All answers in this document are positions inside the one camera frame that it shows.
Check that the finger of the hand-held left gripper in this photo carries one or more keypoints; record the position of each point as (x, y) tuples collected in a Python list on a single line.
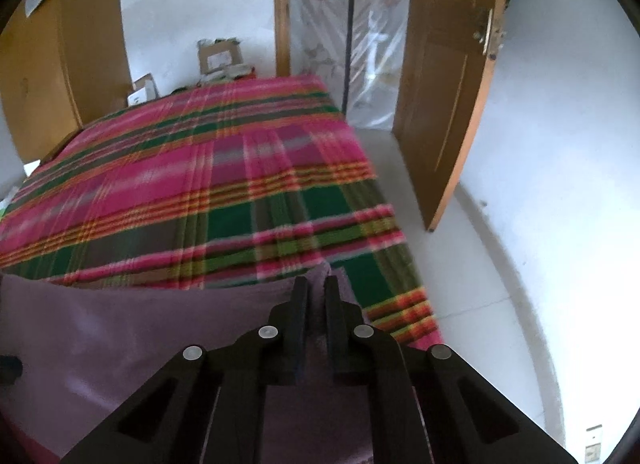
[(10, 369)]

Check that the purple fleece pants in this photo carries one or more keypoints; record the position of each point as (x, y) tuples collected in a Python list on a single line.
[(125, 334)]

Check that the small white open box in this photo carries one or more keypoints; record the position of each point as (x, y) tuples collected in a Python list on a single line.
[(142, 92)]

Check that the black curtain strip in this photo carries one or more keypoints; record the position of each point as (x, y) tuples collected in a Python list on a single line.
[(350, 19)]

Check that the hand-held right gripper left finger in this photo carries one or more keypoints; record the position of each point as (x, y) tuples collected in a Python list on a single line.
[(301, 339)]

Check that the labelled cardboard box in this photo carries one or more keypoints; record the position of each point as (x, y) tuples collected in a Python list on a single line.
[(220, 59)]

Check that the wooden wardrobe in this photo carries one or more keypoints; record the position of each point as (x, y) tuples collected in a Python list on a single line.
[(75, 69)]

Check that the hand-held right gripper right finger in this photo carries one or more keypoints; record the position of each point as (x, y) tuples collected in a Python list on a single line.
[(332, 339)]

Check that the wooden door frame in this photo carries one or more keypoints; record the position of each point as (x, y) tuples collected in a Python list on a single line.
[(282, 9)]

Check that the pink green plaid bed sheet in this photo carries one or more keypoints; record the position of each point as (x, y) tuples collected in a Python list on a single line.
[(200, 169)]

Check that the clear printed door curtain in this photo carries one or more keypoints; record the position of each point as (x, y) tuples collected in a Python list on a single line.
[(320, 19)]

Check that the white wall socket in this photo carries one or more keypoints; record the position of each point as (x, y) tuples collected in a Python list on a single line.
[(593, 444)]

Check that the wooden door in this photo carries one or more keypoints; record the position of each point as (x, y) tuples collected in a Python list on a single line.
[(440, 69)]

